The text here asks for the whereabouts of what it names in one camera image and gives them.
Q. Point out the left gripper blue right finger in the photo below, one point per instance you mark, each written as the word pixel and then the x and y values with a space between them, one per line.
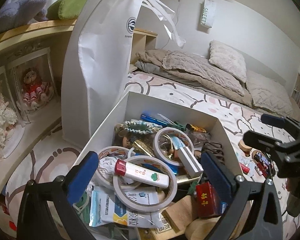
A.
pixel 257 203

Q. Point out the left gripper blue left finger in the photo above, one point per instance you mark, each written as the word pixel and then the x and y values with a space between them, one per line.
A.
pixel 35 220

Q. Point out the white matchbox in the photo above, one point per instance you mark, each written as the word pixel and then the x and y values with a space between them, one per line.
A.
pixel 192 166

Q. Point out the blue white medicine sachet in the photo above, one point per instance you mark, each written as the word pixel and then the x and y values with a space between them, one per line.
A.
pixel 105 207

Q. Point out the white red capped lighter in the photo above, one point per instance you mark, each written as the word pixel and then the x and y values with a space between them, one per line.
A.
pixel 141 174

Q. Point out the small red lighter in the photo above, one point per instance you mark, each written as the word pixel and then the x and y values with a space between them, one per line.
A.
pixel 245 169

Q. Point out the red cigarette box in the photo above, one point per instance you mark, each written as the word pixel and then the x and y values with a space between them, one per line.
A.
pixel 208 203

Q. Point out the round wooden lid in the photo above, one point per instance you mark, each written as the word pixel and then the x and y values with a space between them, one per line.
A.
pixel 244 147

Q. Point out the beige quilted pillow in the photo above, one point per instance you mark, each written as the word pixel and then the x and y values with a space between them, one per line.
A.
pixel 268 94

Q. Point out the white fluffy doll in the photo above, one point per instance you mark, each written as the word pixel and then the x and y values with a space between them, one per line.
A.
pixel 8 120

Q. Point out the blue pen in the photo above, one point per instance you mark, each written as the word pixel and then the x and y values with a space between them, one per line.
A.
pixel 162 123

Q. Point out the red dressed doll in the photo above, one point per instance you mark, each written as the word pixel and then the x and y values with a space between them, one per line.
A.
pixel 35 92

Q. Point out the white storage box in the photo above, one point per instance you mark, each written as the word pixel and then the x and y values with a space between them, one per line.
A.
pixel 132 105

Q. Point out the beige folded blanket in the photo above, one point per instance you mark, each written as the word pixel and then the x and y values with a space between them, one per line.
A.
pixel 197 71

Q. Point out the wooden bedside shelf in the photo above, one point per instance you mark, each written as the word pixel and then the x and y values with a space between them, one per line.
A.
pixel 31 65

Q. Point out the white shopping bag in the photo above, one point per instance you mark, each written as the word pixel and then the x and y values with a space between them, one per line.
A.
pixel 97 62

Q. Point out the purple plush toy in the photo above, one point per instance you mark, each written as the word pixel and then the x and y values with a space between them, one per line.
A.
pixel 21 12

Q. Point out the green cushion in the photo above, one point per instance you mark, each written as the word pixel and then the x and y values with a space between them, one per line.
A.
pixel 65 9

